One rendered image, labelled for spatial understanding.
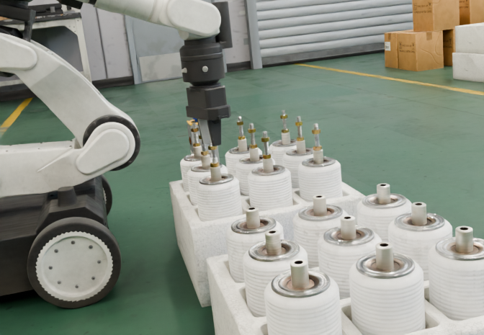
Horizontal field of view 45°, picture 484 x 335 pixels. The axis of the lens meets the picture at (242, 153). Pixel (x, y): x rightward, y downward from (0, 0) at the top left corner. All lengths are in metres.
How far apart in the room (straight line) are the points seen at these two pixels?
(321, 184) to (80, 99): 0.63
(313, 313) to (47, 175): 0.95
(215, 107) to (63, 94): 0.46
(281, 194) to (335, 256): 0.42
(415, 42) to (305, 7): 2.01
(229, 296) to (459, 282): 0.33
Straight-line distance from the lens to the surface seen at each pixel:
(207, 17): 1.18
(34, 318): 1.41
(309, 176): 1.31
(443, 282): 0.85
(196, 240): 1.23
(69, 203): 1.41
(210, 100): 1.20
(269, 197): 1.28
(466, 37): 4.28
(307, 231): 0.99
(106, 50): 6.33
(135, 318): 1.30
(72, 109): 1.51
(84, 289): 1.39
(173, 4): 1.17
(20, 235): 1.41
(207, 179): 1.29
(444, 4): 5.08
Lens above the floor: 0.59
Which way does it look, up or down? 13 degrees down
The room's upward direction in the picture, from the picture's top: 6 degrees counter-clockwise
